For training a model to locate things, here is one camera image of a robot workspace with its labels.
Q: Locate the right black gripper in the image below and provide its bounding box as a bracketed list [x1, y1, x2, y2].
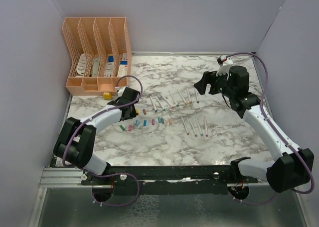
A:
[195, 68, 236, 98]

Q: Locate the dark green marker pen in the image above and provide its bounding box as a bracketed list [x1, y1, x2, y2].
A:
[194, 89, 199, 103]

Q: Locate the brown marker pen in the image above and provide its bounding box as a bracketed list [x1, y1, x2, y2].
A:
[186, 87, 192, 104]

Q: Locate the yellow marker pen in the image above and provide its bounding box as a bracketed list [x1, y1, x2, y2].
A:
[177, 89, 188, 105]

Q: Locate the cyan marker pen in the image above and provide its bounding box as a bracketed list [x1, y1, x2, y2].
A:
[150, 96, 158, 113]

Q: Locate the pink marker pen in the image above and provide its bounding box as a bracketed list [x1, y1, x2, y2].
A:
[161, 94, 174, 109]

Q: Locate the light blue marker pen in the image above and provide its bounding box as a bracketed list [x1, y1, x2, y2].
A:
[155, 97, 166, 112]

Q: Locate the teal marker pen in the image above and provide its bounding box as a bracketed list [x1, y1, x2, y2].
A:
[195, 117, 204, 136]

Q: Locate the peach marker pen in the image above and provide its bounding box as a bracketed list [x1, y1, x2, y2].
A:
[181, 117, 190, 135]

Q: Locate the grey marker pen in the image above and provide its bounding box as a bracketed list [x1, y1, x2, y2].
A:
[189, 118, 198, 137]

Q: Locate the magenta marker pen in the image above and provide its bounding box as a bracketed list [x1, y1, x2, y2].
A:
[204, 117, 209, 137]

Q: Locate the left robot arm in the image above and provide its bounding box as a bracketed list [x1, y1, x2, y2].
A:
[53, 87, 141, 185]

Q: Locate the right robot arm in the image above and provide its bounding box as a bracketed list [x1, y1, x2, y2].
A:
[194, 66, 314, 193]

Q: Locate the yellow rectangular stamp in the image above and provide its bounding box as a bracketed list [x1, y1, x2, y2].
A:
[103, 92, 112, 100]

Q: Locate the white cardboard box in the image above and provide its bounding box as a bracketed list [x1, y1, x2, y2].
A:
[117, 60, 128, 77]

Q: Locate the white paper packet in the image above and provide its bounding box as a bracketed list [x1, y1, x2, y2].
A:
[103, 55, 114, 77]

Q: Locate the grey stapler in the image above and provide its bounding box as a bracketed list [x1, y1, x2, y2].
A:
[91, 57, 100, 77]

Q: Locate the small white red box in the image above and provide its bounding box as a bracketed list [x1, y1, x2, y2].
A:
[122, 53, 128, 61]

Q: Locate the white remote in organizer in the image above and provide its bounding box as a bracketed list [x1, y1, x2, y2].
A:
[76, 53, 87, 76]

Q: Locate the peach plastic desk organizer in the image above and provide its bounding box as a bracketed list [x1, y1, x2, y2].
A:
[62, 17, 132, 96]

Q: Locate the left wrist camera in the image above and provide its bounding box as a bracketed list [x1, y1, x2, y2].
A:
[115, 86, 127, 96]

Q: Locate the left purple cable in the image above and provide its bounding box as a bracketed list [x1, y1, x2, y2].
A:
[61, 75, 143, 208]

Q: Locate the purple cable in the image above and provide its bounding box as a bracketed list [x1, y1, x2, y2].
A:
[224, 52, 315, 206]
[61, 75, 143, 208]

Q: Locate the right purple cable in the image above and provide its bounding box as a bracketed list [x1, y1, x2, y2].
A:
[224, 52, 315, 206]

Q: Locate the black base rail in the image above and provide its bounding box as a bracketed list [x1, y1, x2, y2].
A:
[81, 165, 258, 196]

